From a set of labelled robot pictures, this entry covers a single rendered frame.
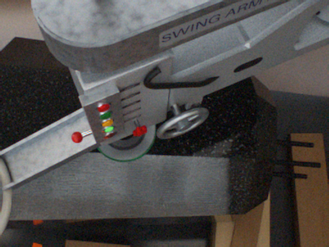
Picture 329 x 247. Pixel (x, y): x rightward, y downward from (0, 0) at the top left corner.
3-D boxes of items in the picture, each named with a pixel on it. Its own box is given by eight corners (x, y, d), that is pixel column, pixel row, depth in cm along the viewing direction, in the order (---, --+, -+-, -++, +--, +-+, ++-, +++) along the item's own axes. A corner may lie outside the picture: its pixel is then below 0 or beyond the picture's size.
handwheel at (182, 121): (191, 95, 137) (196, 74, 123) (207, 126, 134) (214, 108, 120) (143, 115, 136) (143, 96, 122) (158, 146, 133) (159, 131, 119)
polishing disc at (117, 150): (87, 109, 168) (86, 108, 167) (146, 94, 168) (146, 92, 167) (101, 167, 161) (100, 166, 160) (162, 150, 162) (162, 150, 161)
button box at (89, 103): (121, 123, 124) (114, 80, 97) (125, 132, 124) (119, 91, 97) (92, 135, 124) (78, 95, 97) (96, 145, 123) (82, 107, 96)
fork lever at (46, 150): (180, 50, 148) (177, 44, 143) (207, 104, 142) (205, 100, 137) (-5, 148, 160) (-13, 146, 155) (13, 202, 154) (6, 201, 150)
